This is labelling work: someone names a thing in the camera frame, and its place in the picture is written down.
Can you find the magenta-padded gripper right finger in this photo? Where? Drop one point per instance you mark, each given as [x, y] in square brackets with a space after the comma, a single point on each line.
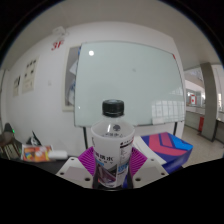
[148, 170]

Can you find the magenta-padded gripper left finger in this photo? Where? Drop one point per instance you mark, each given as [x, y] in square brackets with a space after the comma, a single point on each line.
[71, 170]

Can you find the clear black-capped water bottle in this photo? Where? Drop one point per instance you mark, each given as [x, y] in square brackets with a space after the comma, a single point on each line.
[111, 146]

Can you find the flat white device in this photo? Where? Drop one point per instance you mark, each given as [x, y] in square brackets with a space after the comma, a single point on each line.
[58, 155]

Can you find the blue and red cardboard box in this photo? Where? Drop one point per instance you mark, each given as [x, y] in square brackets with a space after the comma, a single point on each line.
[166, 146]

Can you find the orange colourful booklet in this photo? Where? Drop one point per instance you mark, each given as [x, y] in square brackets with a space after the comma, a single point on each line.
[36, 154]

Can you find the black bag with white print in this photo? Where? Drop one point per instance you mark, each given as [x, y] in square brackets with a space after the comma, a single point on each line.
[35, 140]

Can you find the dark brown chair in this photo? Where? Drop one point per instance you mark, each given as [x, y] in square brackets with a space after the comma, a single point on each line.
[8, 143]

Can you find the large whiteboard on stand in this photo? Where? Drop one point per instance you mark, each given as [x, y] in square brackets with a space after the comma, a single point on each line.
[130, 83]

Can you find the grey notice board with papers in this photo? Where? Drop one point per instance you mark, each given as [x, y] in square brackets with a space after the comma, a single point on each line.
[69, 80]

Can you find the white ceiling fixture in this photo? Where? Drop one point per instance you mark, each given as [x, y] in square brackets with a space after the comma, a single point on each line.
[60, 31]

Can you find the white wall switch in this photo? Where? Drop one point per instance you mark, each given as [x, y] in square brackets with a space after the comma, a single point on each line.
[49, 82]

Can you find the small white wall poster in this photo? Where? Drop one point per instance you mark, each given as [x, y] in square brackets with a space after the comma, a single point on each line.
[16, 86]

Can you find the large white wall poster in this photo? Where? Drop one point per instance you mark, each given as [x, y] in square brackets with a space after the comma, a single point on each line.
[30, 76]

